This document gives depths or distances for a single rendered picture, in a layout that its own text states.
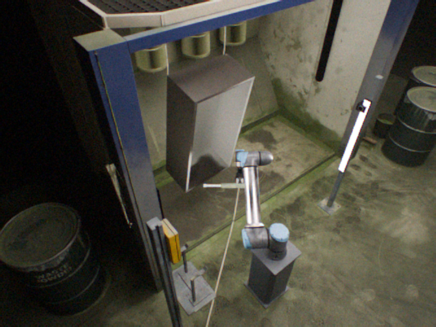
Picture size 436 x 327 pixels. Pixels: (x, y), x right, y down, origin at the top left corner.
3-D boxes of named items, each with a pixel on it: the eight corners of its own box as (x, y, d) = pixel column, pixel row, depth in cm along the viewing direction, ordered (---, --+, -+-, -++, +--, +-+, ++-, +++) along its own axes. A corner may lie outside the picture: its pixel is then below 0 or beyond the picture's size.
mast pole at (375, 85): (326, 205, 370) (375, 76, 255) (328, 204, 372) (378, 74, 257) (329, 208, 367) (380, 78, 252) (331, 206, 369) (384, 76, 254)
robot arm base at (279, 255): (291, 252, 253) (294, 244, 246) (274, 265, 244) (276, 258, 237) (274, 235, 263) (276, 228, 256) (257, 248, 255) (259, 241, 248)
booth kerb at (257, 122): (115, 197, 368) (112, 190, 359) (114, 196, 369) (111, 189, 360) (278, 116, 491) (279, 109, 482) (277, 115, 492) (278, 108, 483)
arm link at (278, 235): (288, 251, 242) (292, 238, 229) (266, 252, 241) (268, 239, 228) (284, 234, 253) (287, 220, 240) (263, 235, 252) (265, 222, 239)
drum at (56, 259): (40, 327, 269) (-13, 278, 207) (43, 268, 308) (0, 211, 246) (111, 305, 283) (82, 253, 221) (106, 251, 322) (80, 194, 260)
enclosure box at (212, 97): (165, 169, 333) (167, 74, 238) (209, 146, 361) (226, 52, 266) (185, 193, 319) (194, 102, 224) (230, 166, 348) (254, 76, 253)
